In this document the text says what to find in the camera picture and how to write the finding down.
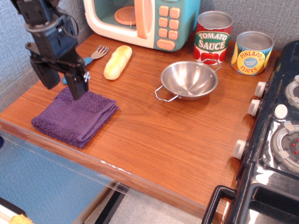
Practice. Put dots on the blue handled toy fork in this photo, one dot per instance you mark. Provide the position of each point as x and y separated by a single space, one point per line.
100 52

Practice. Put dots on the yellow toy bread roll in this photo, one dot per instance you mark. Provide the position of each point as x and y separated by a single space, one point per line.
117 62

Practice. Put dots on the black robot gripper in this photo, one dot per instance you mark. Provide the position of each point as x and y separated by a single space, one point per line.
54 36

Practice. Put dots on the tomato sauce can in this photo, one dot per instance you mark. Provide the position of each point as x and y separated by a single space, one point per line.
212 37

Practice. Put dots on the pineapple slices can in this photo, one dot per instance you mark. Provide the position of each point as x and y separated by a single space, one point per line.
252 52

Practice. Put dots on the purple cloth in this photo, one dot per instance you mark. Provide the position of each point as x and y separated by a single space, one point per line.
75 122

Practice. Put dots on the small steel bowl with handles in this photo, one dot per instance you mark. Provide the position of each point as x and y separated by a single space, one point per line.
189 80

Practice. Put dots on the teal toy microwave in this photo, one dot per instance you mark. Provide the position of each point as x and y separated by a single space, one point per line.
156 24

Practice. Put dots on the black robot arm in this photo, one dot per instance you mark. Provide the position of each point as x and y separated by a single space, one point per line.
39 7

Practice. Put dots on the black toy stove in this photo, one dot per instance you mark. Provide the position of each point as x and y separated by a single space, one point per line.
267 190

